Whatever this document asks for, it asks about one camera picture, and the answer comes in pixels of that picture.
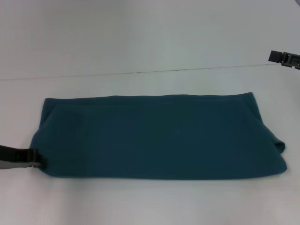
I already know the teal blue shirt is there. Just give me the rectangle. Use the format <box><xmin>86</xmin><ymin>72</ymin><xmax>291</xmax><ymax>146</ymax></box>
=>
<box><xmin>31</xmin><ymin>92</ymin><xmax>288</xmax><ymax>181</ymax></box>

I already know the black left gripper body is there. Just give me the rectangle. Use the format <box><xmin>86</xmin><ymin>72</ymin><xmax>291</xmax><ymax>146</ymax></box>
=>
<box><xmin>0</xmin><ymin>144</ymin><xmax>31</xmax><ymax>170</ymax></box>

